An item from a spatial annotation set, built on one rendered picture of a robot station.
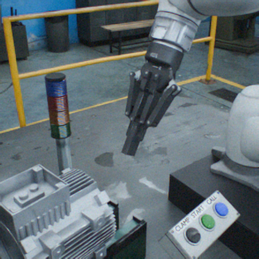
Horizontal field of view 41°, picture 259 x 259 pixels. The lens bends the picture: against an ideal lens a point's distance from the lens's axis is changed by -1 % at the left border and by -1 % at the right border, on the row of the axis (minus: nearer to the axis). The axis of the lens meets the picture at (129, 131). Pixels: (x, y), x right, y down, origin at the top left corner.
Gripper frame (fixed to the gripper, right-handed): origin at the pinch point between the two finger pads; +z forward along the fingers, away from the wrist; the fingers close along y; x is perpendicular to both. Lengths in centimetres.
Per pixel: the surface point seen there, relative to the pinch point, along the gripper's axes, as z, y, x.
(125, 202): 24.7, -19.5, 33.1
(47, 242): 21.2, 2.2, -16.0
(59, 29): -66, -421, 272
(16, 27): -43, -425, 205
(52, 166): 27, -54, 28
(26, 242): 21.7, 0.8, -19.4
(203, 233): 11.3, 20.0, 4.7
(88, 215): 16.5, 2.0, -7.7
